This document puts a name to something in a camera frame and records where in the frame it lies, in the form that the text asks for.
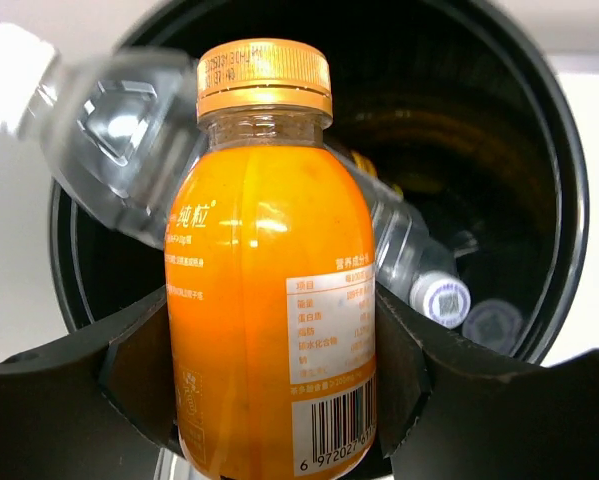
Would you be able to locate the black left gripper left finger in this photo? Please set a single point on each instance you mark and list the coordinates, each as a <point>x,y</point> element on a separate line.
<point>98,403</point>

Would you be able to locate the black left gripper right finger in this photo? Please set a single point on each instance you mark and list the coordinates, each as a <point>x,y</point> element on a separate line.
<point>451,409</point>

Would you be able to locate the large clear water bottle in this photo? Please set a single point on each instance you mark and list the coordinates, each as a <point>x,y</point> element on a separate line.
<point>118,132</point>

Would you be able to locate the orange juice bottle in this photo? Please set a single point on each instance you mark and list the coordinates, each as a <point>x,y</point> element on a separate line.
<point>270,277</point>

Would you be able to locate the black ribbed plastic bin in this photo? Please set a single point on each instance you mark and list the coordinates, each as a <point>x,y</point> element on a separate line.
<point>458,109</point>

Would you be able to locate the small black label bottle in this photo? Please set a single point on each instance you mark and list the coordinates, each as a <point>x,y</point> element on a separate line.
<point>410,263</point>

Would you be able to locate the clear yellow cap bottle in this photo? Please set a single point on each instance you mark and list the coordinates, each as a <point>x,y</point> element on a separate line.
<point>494,324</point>

